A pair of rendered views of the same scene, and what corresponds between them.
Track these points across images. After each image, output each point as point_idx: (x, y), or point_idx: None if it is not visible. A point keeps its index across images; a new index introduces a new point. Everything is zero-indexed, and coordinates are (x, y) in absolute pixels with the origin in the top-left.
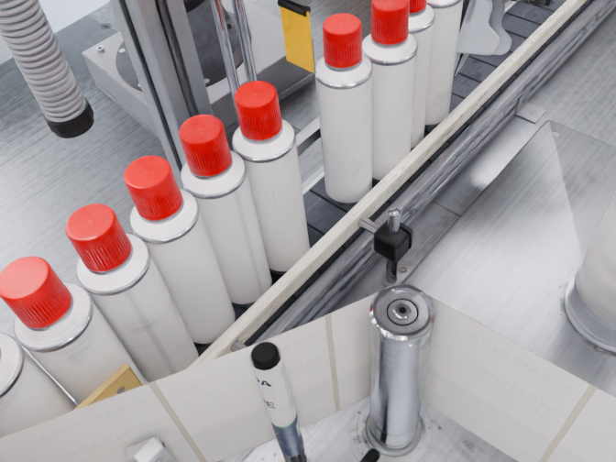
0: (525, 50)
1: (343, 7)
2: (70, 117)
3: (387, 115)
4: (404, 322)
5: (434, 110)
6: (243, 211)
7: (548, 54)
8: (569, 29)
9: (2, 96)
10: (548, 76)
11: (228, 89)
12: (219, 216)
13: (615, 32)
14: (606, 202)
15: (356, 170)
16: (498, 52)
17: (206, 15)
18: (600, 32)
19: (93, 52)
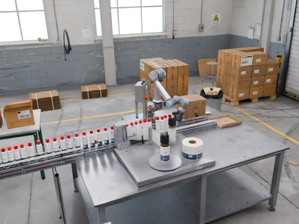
0: (181, 127)
1: None
2: (137, 117)
3: (161, 126)
4: (149, 128)
5: None
6: (145, 126)
7: (186, 129)
8: (191, 128)
9: (130, 122)
10: (187, 132)
11: (152, 124)
12: (143, 126)
13: (199, 131)
14: (178, 138)
15: (157, 130)
16: (176, 125)
17: (152, 117)
18: (198, 130)
19: (141, 119)
